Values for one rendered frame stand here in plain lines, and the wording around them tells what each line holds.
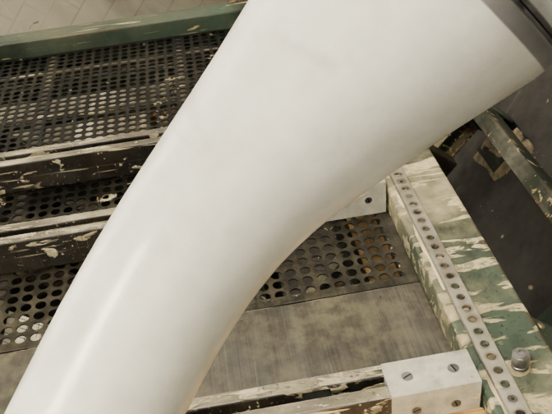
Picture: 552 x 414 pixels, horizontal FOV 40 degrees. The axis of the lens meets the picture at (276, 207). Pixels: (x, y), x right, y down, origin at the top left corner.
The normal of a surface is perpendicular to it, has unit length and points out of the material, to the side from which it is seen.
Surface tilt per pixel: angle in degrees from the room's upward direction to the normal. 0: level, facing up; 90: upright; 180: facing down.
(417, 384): 51
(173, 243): 59
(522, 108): 0
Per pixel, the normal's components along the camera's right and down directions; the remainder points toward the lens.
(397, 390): -0.09, -0.81
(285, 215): 0.20, 0.63
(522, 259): -0.82, -0.39
